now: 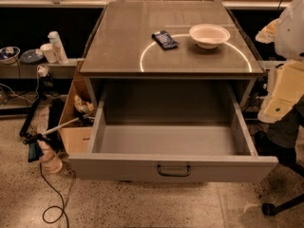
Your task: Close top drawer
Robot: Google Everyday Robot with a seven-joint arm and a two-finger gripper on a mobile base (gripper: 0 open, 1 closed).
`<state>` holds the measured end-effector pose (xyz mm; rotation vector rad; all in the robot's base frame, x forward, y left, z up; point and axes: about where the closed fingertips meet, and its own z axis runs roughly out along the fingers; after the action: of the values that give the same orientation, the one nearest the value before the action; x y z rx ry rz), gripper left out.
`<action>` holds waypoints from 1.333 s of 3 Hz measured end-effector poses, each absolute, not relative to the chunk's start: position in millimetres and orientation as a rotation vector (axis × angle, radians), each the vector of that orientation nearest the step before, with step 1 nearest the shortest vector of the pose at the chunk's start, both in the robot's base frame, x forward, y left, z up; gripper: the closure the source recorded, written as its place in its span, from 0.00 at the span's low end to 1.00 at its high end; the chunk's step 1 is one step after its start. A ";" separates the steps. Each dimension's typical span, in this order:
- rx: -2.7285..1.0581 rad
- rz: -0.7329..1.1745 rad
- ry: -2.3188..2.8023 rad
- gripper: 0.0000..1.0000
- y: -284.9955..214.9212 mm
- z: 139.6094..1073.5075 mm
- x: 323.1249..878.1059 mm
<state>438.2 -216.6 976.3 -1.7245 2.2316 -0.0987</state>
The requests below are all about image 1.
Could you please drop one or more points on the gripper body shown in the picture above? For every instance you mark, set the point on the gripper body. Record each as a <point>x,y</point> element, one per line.
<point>291,32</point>

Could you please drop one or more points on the grey top drawer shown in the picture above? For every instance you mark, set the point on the grey top drawer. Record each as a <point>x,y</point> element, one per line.
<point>179,131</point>

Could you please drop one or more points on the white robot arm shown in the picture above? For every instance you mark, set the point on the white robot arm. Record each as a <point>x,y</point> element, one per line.
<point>295,12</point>

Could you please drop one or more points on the grey drawer cabinet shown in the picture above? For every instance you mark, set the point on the grey drawer cabinet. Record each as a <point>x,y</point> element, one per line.
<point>123,45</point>

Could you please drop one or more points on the person leg in jeans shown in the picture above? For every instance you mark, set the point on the person leg in jeans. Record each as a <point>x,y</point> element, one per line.
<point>285,131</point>

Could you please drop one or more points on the white bowl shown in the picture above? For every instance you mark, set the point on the white bowl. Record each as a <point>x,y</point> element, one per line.
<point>209,36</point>

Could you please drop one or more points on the dark blue snack packet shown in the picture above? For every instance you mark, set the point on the dark blue snack packet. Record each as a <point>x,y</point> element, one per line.
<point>164,40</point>

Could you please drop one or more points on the crumpled paper in box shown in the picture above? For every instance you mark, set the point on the crumpled paper in box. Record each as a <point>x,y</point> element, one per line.
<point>82,106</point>

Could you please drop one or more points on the cardboard box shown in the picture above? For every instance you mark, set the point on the cardboard box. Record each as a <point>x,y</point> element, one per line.
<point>75,135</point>

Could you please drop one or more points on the white cylindrical bottle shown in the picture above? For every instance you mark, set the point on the white cylindrical bottle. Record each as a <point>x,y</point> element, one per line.
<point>58,47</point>

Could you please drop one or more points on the white paper cup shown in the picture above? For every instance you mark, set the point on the white paper cup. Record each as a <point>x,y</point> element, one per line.
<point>48,51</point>

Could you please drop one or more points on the white power adapter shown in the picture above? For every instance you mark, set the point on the white power adapter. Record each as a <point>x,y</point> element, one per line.
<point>42,71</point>

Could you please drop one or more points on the blue plate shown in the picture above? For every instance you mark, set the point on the blue plate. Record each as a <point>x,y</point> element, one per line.
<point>32,56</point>

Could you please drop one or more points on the black tripod leg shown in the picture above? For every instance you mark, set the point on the black tripod leg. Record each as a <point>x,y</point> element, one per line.
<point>32,109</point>

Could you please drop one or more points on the blue patterned bowl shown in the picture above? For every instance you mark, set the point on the blue patterned bowl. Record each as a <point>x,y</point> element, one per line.
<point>9,55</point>

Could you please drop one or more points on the grabber tool with blue handle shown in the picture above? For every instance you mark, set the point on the grabber tool with blue handle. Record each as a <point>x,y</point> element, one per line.
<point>29,139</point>

